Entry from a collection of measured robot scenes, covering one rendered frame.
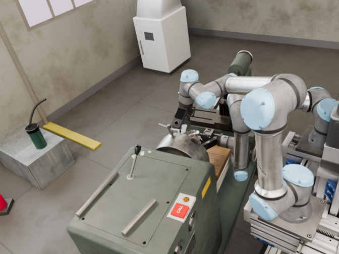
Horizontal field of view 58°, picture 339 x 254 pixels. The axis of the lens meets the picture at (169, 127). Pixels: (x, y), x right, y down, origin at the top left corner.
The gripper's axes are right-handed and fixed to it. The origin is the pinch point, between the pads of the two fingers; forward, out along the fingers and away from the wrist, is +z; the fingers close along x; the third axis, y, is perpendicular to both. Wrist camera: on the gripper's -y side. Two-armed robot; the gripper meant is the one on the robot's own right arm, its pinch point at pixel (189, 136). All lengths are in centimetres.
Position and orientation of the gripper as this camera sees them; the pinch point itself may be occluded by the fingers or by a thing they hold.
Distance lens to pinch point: 193.4
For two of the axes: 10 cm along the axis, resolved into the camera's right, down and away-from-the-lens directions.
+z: -8.8, -1.7, 4.4
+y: 4.5, -5.9, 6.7
